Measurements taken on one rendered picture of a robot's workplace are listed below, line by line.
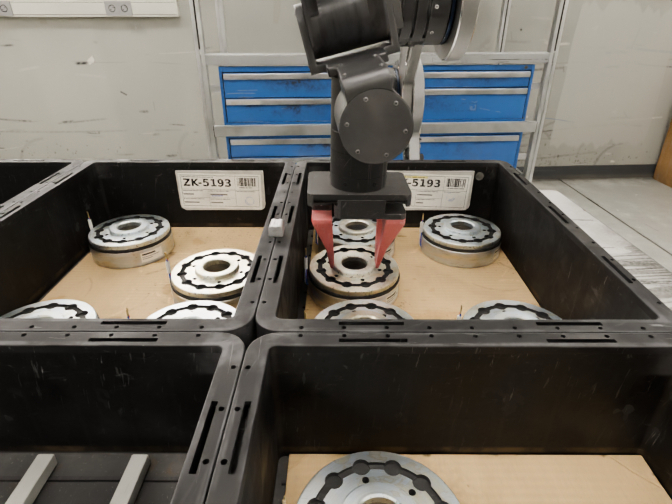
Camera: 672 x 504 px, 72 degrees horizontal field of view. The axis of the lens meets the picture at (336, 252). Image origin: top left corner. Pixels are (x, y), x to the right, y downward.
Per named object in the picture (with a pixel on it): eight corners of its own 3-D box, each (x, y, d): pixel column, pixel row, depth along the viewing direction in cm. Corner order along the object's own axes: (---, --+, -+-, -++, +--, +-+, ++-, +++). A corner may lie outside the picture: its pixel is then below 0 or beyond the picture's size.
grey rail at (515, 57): (201, 63, 222) (200, 52, 219) (546, 61, 231) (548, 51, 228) (197, 65, 213) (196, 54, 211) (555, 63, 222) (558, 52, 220)
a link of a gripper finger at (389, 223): (400, 282, 49) (408, 200, 45) (333, 282, 49) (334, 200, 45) (391, 250, 55) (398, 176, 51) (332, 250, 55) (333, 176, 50)
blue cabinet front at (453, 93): (382, 177, 247) (387, 65, 221) (513, 175, 251) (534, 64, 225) (382, 179, 245) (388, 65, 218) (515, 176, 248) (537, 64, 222)
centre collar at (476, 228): (438, 222, 64) (439, 217, 64) (473, 221, 64) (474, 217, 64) (448, 237, 60) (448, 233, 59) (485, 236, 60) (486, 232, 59)
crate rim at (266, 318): (297, 175, 68) (297, 159, 66) (502, 175, 67) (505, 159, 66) (253, 358, 32) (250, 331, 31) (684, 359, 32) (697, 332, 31)
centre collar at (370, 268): (332, 255, 54) (332, 251, 54) (373, 256, 54) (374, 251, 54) (332, 278, 50) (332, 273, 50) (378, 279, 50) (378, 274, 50)
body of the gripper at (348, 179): (411, 212, 46) (419, 137, 42) (307, 211, 45) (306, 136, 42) (401, 187, 51) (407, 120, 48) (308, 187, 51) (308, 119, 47)
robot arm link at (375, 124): (389, -23, 40) (293, 4, 41) (419, -27, 30) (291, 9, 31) (411, 113, 46) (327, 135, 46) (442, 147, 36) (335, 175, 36)
